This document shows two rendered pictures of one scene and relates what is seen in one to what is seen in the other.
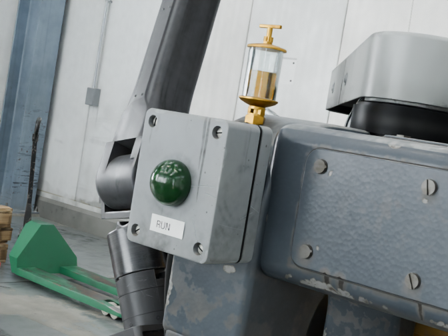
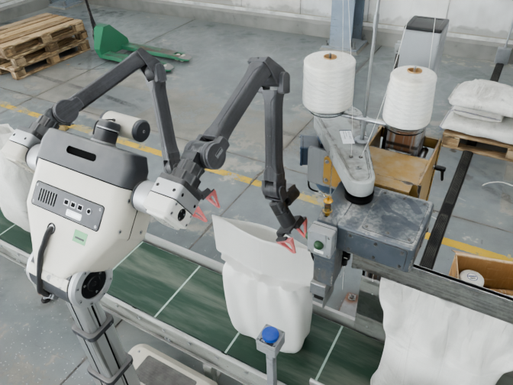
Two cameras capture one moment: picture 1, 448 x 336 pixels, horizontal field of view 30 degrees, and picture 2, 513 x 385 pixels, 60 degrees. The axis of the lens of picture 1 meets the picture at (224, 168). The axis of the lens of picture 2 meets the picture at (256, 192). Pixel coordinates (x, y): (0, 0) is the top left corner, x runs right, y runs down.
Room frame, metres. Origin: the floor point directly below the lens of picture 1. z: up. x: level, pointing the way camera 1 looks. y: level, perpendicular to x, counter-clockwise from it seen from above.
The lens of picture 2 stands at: (-0.37, 0.36, 2.21)
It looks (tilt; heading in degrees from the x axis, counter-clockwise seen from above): 38 degrees down; 350
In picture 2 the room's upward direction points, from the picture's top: 3 degrees counter-clockwise
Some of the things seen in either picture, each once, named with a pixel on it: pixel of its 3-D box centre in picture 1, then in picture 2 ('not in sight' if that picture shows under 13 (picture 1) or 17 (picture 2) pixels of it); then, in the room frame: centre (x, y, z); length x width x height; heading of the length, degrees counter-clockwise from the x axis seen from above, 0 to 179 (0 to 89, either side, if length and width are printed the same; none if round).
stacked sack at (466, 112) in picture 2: not in sight; (485, 99); (2.88, -2.33, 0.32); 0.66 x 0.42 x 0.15; 133
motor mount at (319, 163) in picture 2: not in sight; (343, 170); (0.94, -0.20, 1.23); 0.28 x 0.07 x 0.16; 49
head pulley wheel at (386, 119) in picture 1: (408, 125); (359, 192); (0.66, -0.14, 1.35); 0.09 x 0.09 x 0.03
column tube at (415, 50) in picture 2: not in sight; (388, 230); (0.93, -0.43, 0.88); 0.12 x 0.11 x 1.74; 139
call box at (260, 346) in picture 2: not in sight; (270, 341); (0.56, 0.18, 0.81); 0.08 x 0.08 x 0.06; 49
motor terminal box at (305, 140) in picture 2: not in sight; (308, 152); (1.07, -0.10, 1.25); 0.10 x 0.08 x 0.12; 164
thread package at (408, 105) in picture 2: not in sight; (409, 95); (0.76, -0.31, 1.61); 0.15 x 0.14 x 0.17; 49
